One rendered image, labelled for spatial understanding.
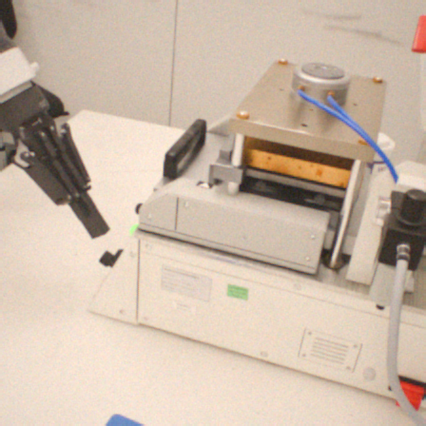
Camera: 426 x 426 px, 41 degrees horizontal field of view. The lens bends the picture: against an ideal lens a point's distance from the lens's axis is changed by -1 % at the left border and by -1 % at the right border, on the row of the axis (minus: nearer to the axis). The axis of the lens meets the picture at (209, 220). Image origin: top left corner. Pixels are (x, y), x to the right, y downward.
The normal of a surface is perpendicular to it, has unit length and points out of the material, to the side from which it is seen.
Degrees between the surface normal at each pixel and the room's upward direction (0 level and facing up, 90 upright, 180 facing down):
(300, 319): 90
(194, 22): 90
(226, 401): 0
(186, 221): 90
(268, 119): 0
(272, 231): 90
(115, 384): 0
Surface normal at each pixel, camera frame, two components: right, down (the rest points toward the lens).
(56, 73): -0.27, 0.51
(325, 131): 0.09, -0.83
